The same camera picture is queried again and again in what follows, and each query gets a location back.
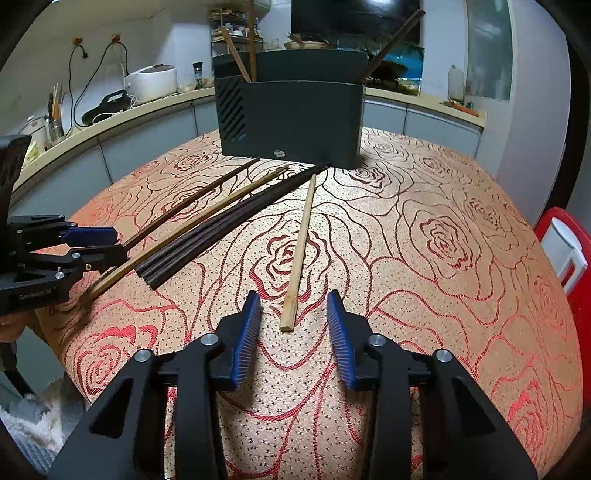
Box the orange cloth on counter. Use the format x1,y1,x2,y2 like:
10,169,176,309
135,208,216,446
449,102,480,117

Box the black chopstick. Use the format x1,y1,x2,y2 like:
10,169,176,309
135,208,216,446
140,166,327,285
135,166,329,296
134,165,325,278

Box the metal spice rack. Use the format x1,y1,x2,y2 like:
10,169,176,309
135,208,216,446
208,7,250,57

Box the small dark bottle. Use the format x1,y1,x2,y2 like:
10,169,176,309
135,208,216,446
192,62,204,90

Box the brown wooden chopstick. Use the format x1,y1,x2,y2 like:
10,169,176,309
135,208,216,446
219,27,252,83

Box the bronze cooking pot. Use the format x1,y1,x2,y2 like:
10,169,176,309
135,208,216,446
283,33,335,50

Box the white rice cooker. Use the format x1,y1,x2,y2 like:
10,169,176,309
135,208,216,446
124,64,177,104

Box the person's left hand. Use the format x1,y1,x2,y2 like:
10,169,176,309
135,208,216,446
0,310,38,343

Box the rose pattern tablecloth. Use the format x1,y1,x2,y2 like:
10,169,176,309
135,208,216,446
38,129,583,479

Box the pale bamboo chopstick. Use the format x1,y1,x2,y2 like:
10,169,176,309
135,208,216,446
280,175,317,332

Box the white plastic bottle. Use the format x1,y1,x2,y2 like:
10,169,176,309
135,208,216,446
448,65,465,103

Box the frosted glass window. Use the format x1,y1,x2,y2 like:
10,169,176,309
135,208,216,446
466,0,513,101

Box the red plastic chair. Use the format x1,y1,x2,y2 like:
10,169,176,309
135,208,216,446
535,207,590,409

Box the dark green utensil holder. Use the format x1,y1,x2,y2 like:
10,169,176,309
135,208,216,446
213,50,368,170

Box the metal utensil cup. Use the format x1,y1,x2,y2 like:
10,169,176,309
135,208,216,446
47,118,65,146

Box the tan wooden chopstick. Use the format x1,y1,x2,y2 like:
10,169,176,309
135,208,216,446
247,0,257,82

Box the black power cable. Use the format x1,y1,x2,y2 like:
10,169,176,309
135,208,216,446
73,40,129,126
66,42,90,135

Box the black countertop appliance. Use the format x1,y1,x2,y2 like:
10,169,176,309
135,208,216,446
81,89,131,126

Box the black wok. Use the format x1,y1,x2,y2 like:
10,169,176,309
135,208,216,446
370,60,408,82

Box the dark brown chopstick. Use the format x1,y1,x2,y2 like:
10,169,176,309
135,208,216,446
123,157,260,251

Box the dark thin chopstick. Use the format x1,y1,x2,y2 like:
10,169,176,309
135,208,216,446
358,9,426,84

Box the lower kitchen cabinets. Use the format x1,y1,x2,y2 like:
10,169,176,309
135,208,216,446
9,89,487,217

